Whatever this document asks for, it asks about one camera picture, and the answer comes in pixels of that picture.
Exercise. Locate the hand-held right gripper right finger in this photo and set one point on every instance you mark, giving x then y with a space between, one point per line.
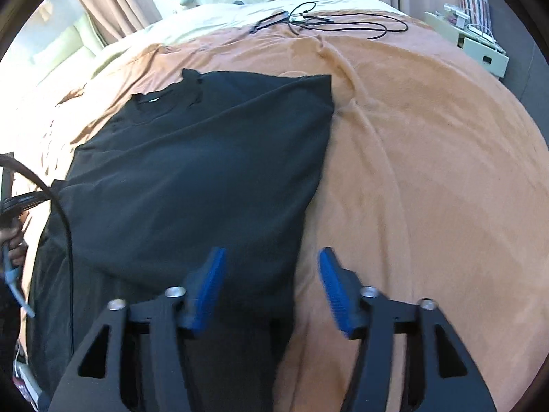
339 292

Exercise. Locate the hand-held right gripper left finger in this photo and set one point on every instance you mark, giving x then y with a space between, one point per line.
208 292

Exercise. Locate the black long-sleeve shirt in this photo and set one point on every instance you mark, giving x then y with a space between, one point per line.
193 180

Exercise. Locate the person's left hand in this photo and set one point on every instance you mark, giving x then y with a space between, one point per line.
16 251

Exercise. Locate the orange blanket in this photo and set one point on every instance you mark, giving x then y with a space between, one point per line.
429 180

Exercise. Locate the cream duvet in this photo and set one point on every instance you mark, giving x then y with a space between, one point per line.
214 25

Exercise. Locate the white nightstand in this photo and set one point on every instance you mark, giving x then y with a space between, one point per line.
484 58

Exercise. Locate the black eyeglasses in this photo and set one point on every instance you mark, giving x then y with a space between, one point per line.
270 19

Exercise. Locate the white power strip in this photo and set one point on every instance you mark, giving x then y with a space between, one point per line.
482 36

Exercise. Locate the clear plastic container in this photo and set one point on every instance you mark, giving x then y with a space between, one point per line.
454 13

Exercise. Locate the striped paper bag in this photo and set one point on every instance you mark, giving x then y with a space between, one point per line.
474 2

